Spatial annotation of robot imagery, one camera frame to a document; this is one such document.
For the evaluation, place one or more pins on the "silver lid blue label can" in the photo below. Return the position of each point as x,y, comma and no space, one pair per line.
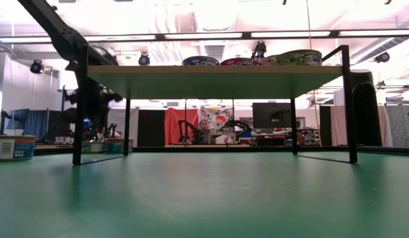
200,61

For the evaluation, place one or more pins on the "silver lid red label can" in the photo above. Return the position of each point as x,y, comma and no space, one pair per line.
238,61

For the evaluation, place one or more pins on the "gold lid green label can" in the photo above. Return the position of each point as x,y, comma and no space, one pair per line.
298,57

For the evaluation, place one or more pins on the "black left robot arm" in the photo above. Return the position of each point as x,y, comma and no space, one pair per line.
59,31

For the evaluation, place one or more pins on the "black background robot arm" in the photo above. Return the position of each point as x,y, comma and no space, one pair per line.
187,130
238,125

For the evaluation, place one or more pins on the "wooden shelf black metal legs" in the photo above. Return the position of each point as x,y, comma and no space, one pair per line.
210,81

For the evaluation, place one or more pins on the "white curtain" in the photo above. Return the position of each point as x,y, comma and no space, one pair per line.
120,122

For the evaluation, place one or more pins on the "black curtain panel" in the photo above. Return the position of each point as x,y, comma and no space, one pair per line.
151,127

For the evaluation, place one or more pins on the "blue curtain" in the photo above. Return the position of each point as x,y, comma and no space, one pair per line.
35,124

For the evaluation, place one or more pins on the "red cloth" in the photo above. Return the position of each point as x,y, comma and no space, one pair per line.
174,119

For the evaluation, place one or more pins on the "gold lid blue label can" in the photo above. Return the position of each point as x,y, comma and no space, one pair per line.
12,147

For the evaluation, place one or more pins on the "person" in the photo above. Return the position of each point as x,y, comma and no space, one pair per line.
204,127

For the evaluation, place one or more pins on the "painted banner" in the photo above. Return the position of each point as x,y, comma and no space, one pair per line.
220,114

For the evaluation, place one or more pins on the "green table mat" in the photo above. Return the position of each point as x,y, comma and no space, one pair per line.
204,198

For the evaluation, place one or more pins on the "black monitor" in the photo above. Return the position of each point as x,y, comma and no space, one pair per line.
270,114

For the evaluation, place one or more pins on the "cluttered background workbench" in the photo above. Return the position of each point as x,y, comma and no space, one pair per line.
277,137

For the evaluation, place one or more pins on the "pink curtain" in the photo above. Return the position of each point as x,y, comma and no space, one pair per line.
339,125

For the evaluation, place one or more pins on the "black corrugated column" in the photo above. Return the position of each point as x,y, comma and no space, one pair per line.
366,112

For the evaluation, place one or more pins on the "grey patterned partition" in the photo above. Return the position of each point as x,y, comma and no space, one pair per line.
402,122

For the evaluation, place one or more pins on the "small wooden frame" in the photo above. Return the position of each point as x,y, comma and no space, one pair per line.
222,134

